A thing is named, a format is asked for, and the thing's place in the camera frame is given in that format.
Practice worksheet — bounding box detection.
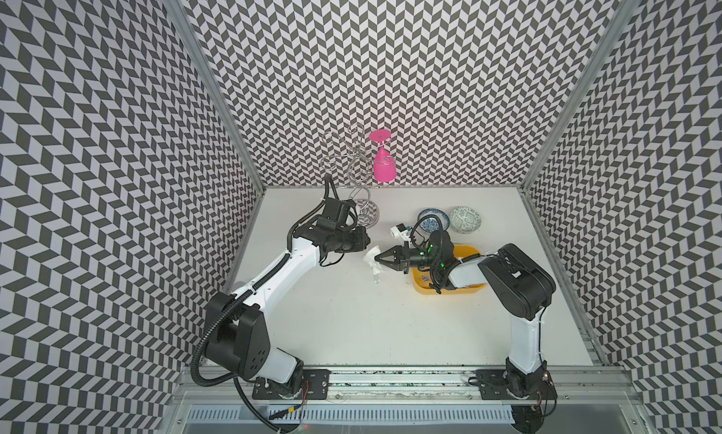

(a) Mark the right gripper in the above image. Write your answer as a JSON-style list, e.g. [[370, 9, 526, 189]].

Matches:
[[375, 240, 440, 273]]

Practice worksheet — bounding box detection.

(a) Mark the test tube blue cap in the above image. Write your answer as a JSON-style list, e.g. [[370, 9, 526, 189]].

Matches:
[[369, 253, 381, 285]]

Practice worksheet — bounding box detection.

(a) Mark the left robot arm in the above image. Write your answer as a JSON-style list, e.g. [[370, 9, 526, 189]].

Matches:
[[190, 195, 370, 398]]

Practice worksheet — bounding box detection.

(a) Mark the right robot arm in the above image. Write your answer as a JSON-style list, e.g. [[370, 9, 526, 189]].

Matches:
[[373, 230, 558, 404]]

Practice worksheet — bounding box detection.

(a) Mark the yellow plastic tray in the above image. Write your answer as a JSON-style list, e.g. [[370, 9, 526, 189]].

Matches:
[[411, 245, 488, 295]]

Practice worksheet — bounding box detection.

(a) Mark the blue patterned bowl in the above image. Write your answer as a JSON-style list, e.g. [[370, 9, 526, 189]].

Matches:
[[417, 208, 450, 234]]

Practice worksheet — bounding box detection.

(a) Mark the green patterned bowl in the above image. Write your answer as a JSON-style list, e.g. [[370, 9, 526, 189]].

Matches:
[[449, 206, 482, 235]]

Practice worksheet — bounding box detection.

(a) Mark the pink wine glass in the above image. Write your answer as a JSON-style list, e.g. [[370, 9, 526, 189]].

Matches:
[[369, 129, 397, 183]]

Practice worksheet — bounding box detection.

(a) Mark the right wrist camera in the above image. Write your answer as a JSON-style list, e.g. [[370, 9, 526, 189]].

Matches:
[[390, 223, 412, 242]]

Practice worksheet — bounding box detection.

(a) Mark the metal wire glass rack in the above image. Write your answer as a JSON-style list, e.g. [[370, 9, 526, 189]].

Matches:
[[321, 124, 380, 228]]

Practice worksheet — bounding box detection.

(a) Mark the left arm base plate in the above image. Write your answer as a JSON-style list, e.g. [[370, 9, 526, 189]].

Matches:
[[252, 368, 331, 400]]

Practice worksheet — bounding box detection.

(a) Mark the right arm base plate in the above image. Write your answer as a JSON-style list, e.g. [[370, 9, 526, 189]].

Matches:
[[467, 368, 558, 404]]

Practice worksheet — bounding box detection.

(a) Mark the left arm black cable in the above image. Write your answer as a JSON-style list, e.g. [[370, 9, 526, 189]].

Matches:
[[190, 297, 300, 434]]

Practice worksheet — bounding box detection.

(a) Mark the aluminium front rail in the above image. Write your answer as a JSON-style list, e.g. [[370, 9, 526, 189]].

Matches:
[[168, 364, 644, 407]]

